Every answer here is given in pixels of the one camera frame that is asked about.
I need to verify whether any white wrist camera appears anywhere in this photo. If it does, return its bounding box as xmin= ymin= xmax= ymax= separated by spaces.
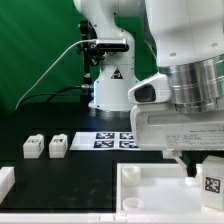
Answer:
xmin=128 ymin=73 xmax=171 ymax=104

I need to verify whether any white front rail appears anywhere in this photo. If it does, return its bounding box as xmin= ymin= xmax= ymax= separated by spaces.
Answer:
xmin=0 ymin=213 xmax=224 ymax=224

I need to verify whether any white square table top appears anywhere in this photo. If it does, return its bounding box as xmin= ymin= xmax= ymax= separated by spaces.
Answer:
xmin=116 ymin=163 xmax=224 ymax=214

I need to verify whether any grey cable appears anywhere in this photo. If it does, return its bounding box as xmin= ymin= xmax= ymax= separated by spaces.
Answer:
xmin=14 ymin=39 xmax=98 ymax=110

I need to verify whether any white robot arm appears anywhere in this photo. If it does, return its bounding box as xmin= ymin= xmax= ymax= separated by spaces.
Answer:
xmin=73 ymin=0 xmax=224 ymax=176

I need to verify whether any white left obstacle block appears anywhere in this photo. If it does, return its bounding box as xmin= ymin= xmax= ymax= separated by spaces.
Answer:
xmin=0 ymin=167 xmax=15 ymax=204

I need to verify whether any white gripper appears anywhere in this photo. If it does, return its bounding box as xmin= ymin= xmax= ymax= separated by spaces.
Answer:
xmin=130 ymin=104 xmax=224 ymax=177

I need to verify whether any white sheet with tags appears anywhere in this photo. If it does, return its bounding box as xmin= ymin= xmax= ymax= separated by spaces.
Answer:
xmin=70 ymin=132 xmax=138 ymax=150

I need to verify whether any black cable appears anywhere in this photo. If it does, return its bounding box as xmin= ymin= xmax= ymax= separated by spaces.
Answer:
xmin=18 ymin=85 xmax=84 ymax=108

